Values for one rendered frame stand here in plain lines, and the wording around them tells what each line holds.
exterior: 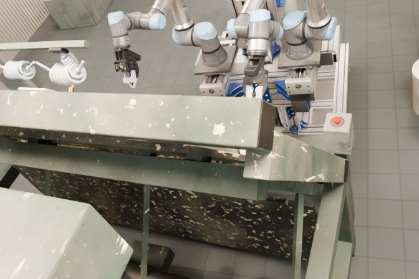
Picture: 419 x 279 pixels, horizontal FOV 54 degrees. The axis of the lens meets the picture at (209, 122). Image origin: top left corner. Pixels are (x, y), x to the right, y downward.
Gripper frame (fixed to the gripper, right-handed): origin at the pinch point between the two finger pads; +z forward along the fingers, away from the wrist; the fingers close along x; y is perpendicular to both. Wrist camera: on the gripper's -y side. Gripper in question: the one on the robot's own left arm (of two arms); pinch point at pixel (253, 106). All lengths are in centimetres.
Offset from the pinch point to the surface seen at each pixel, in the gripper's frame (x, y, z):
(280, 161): -18, -55, 12
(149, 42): 185, 289, -67
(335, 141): -29, 61, 15
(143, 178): 20, -47, 21
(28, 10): 379, 313, -112
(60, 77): 49, -46, -6
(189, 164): 6, -48, 16
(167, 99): 5, -67, -1
